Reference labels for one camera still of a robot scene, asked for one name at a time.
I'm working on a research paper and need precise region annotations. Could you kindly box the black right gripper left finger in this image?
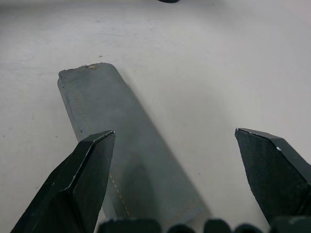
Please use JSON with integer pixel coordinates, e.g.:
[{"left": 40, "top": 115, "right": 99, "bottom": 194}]
[{"left": 9, "top": 130, "right": 116, "bottom": 233}]

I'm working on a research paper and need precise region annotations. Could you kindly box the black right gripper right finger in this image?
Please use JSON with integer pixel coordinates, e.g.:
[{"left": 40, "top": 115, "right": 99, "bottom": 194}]
[{"left": 234, "top": 128, "right": 311, "bottom": 226}]

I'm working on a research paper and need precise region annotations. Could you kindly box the grey glasses case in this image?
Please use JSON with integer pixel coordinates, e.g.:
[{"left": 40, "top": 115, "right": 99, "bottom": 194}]
[{"left": 57, "top": 62, "right": 212, "bottom": 232}]

